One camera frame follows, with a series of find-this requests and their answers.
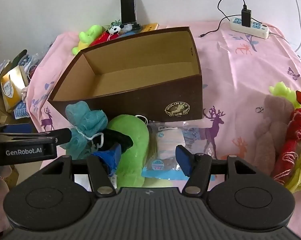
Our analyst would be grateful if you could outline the white power strip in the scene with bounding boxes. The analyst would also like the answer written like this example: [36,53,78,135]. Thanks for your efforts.
[230,17,270,39]

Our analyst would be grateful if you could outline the brown cardboard box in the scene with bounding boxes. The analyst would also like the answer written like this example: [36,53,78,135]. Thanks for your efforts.
[47,26,203,128]

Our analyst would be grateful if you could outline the black cable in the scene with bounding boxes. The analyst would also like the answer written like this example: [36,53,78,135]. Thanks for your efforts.
[199,0,247,38]

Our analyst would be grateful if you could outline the black charger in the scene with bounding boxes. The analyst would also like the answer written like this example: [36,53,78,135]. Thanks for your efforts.
[241,5,252,28]

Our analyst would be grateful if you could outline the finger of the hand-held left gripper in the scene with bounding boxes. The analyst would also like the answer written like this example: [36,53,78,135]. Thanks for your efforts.
[103,130,134,153]
[37,128,72,145]

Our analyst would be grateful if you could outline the pink printed tablecloth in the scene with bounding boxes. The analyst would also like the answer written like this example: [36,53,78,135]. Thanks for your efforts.
[25,20,301,240]

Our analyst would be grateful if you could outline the lime green fringed plush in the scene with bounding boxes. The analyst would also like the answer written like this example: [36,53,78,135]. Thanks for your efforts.
[269,81,300,105]

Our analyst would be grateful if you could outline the taupe plush bear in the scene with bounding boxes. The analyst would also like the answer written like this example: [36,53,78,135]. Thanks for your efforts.
[254,95,295,178]

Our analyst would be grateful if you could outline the black phone stand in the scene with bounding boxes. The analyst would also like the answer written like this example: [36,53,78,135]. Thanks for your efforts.
[120,21,142,30]

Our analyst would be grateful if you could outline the white cable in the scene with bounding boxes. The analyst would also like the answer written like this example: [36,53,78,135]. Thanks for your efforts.
[288,0,301,53]

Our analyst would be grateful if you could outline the black phone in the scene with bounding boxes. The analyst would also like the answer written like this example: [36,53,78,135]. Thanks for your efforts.
[120,0,137,25]

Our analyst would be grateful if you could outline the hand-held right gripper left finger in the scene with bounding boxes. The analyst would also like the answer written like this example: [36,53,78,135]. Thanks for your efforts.
[41,146,122,198]

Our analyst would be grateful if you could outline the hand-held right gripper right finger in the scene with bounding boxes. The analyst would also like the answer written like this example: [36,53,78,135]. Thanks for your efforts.
[175,144,256,196]

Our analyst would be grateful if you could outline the dark green object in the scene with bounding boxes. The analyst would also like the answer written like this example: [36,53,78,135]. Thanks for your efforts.
[12,50,28,65]

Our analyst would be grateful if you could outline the red plush pouch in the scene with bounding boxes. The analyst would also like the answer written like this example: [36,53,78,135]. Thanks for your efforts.
[89,31,121,47]

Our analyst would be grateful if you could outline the yellow book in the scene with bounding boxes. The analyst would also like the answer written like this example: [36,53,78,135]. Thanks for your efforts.
[139,23,159,33]

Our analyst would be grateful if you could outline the panda plush toy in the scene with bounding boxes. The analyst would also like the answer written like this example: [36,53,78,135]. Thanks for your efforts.
[108,21,124,35]

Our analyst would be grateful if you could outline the blue patterned packets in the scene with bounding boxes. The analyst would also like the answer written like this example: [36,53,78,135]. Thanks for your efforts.
[14,101,31,119]

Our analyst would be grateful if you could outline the clear plastic packet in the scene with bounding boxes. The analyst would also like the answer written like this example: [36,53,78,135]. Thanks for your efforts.
[143,120,216,180]

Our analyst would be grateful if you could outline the lime green plush toy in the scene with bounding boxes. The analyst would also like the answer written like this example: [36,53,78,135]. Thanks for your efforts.
[72,24,103,55]

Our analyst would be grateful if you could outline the teal mesh bath pouf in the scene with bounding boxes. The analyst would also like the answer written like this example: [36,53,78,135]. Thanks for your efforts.
[65,101,108,159]

